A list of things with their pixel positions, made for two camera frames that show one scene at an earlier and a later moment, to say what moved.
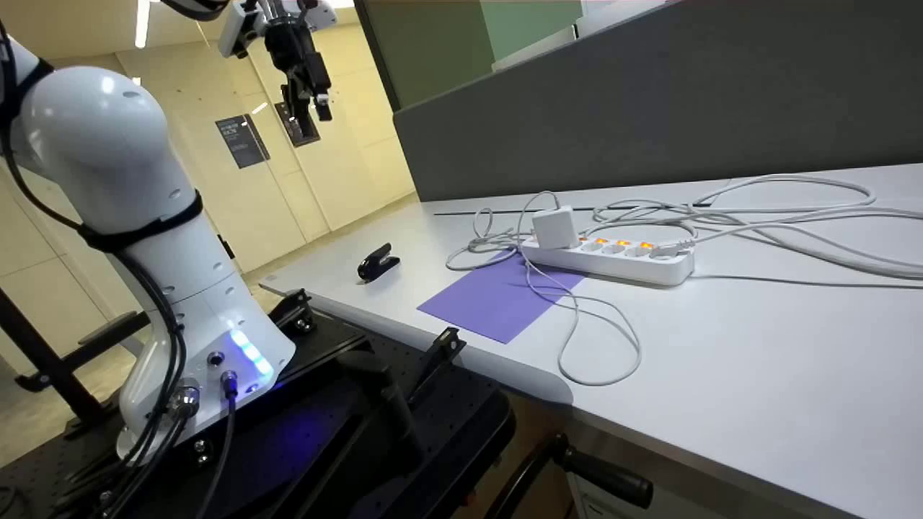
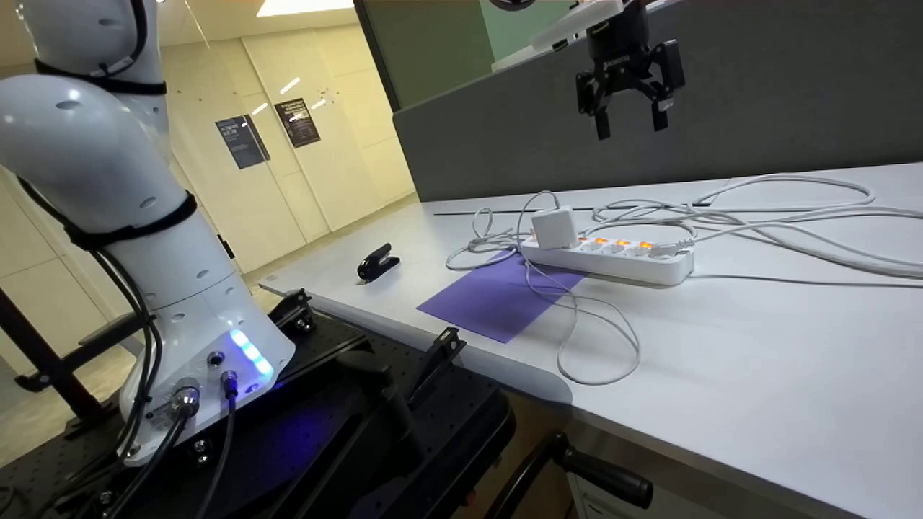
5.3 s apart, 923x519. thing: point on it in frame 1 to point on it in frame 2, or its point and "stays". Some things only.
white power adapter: x=554 y=229 stays
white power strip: x=627 y=258 stays
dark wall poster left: x=244 y=138 stays
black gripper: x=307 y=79 to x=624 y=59
